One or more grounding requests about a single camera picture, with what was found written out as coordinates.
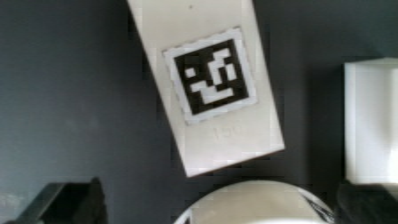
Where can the white right fence bar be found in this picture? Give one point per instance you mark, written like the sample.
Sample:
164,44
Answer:
371,121

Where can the white round stool seat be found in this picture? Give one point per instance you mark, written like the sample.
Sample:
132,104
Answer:
258,202

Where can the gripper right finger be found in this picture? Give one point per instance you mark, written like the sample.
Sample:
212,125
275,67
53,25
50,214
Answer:
366,204

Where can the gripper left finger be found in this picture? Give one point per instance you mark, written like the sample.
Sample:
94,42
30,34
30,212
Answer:
68,204

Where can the white stool leg with tag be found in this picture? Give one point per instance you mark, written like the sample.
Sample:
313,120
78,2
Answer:
201,41

